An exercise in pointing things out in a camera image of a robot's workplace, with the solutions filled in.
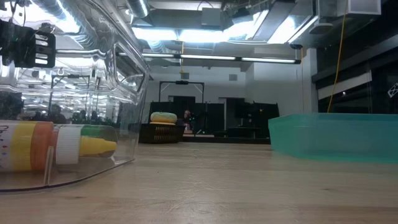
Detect yellow paint bottle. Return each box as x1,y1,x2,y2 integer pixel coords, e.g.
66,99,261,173
0,120,118,174

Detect black square tray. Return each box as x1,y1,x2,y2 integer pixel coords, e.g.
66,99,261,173
139,123,187,144

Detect yellow hanging cable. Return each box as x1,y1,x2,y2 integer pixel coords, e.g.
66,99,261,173
326,12,348,113

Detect person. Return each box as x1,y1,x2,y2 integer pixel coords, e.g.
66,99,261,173
48,104,68,124
182,109,193,131

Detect black table frame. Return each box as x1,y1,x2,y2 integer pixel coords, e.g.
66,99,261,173
182,135,271,145

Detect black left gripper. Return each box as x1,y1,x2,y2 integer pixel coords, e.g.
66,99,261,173
0,18,57,69

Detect teal plastic tray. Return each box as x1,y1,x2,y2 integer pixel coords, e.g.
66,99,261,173
267,113,398,165

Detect long ceiling light bar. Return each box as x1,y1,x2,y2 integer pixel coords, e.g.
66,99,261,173
116,49,302,65

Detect black gantry frame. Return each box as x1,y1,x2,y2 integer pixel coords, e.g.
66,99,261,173
159,80,205,103

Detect black partition panels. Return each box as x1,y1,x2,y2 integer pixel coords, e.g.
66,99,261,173
148,95,280,138

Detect green paint bottle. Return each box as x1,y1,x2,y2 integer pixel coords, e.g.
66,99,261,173
80,124,118,139

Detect clear plastic bin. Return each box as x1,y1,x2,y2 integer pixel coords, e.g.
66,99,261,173
0,0,150,194

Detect white ceiling vent unit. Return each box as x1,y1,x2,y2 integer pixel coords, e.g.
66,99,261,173
317,0,382,18

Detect grey ceiling box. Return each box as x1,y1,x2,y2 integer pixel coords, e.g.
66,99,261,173
201,7,223,27

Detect silver ceiling duct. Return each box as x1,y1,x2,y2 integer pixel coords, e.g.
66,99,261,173
126,0,150,18

